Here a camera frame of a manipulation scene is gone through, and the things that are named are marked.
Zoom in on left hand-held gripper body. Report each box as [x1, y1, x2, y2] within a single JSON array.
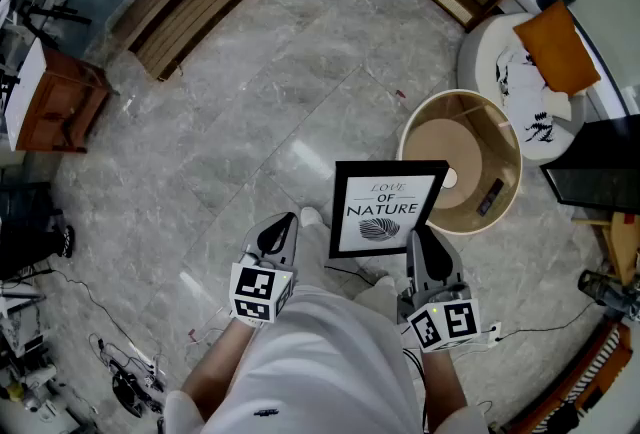
[[228, 251, 298, 325]]

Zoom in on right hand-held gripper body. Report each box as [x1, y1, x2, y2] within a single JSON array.
[[397, 281, 483, 354]]

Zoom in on black framed nature print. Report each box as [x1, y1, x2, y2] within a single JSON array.
[[328, 160, 450, 260]]

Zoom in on person's right forearm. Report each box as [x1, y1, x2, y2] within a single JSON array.
[[419, 349, 471, 433]]

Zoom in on person's left forearm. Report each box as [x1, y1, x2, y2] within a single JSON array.
[[179, 319, 262, 423]]

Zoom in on person's light trousers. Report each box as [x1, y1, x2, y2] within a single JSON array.
[[292, 216, 401, 318]]

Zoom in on white power adapter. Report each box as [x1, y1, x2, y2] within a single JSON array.
[[482, 321, 503, 348]]

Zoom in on black remote control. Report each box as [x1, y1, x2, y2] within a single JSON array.
[[476, 178, 505, 217]]

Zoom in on person's white shirt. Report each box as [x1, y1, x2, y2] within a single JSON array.
[[164, 285, 491, 434]]

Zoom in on orange wooden furniture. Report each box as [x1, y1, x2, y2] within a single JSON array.
[[504, 321, 634, 434]]

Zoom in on yellow wooden table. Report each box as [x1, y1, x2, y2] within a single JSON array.
[[572, 210, 640, 288]]

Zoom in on black glass cabinet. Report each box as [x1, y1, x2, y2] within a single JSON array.
[[539, 114, 640, 216]]

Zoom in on white black-print cushion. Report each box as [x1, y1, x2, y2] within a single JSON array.
[[494, 46, 572, 147]]

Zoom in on small cream cushion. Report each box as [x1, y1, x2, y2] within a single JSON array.
[[537, 89, 574, 121]]

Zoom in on white round pouf chair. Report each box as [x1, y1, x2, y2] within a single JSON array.
[[456, 11, 589, 162]]

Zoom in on black bag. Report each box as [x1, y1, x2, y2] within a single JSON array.
[[0, 181, 76, 278]]

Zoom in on orange cushion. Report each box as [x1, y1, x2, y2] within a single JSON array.
[[513, 0, 602, 98]]

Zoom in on black power cable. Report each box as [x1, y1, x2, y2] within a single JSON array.
[[499, 301, 599, 341]]

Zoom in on thin black floor cable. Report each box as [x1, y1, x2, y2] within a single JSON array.
[[14, 266, 166, 373]]

